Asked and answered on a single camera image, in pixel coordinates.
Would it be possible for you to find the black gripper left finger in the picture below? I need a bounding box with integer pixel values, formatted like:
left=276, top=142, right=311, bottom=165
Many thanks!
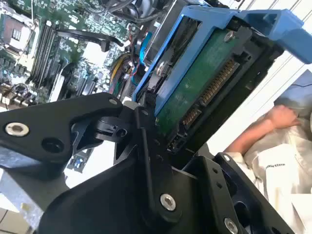
left=0, top=92, right=183, bottom=222

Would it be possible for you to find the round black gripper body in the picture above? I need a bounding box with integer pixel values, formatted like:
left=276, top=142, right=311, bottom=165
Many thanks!
left=38, top=155, right=221, bottom=234

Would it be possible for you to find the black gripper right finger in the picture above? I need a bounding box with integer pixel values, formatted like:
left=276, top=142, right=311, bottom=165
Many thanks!
left=181, top=151, right=296, bottom=234

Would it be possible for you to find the person's bare hand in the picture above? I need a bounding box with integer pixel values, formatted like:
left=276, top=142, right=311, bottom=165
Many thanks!
left=264, top=104, right=303, bottom=129

